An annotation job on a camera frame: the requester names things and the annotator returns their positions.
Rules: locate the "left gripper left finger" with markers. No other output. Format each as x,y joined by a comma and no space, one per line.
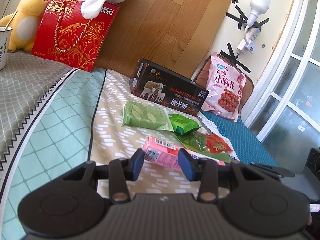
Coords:
119,172

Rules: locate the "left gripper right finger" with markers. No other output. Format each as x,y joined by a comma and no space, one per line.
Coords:
204,170

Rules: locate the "red spicy snack packet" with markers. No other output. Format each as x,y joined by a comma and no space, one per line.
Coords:
216,144

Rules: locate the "dark green pea snack bag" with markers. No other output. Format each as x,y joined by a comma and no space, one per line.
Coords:
196,142

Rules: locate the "pink candy box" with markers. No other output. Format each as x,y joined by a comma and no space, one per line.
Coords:
161,152

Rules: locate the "bright green snack pack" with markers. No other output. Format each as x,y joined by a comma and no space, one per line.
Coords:
183,125

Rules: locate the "pale green pastry pack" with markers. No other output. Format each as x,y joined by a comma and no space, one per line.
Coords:
146,116

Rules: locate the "blue mesh mat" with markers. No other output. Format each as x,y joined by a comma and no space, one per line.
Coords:
247,147

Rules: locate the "patterned bed sheet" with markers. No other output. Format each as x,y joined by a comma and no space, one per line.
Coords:
55,117

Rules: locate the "pink fried twist snack bag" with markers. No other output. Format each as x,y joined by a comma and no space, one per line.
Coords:
225,85

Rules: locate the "black open storage box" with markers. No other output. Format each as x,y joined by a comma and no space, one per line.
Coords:
165,87

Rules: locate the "white power strip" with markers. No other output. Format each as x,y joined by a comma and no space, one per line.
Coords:
247,43

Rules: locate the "red biscuit gift box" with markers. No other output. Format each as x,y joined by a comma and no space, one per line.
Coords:
65,36

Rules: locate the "wooden headboard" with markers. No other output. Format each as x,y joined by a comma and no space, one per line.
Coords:
176,34

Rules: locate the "white bulb lamp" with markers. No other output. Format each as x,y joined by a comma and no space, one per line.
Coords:
258,7

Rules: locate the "yellow duck plush toy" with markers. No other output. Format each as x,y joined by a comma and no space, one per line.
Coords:
25,24

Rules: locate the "white enamel mug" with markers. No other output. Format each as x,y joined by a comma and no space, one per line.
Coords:
4,42

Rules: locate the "metal spoon in mug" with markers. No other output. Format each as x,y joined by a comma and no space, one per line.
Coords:
9,22

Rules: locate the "white window frame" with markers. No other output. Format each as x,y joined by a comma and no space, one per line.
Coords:
288,102

